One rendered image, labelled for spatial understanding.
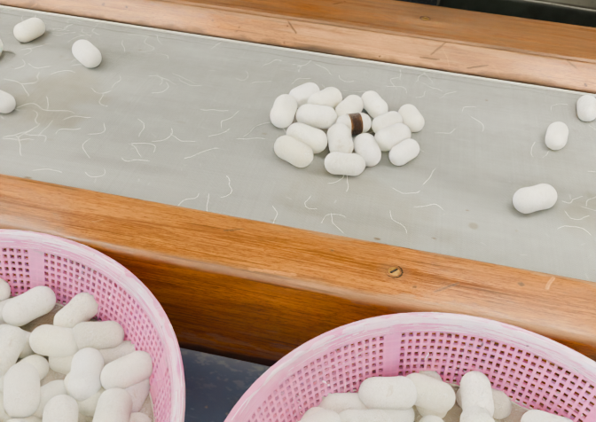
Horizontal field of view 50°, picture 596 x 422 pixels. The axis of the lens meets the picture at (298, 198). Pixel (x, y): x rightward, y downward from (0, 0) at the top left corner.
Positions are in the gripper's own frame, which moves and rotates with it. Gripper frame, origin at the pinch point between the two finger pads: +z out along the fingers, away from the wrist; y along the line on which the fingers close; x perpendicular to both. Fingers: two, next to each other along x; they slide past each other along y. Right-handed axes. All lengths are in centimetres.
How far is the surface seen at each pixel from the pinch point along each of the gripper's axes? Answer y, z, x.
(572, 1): 54, -92, 171
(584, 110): 13.5, 12.4, -2.2
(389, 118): -4.4, 17.5, -7.5
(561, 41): 12.4, 2.4, 4.9
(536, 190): 7.6, 23.1, -12.4
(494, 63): 5.3, 6.9, 2.5
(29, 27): -42.4, 12.0, -3.8
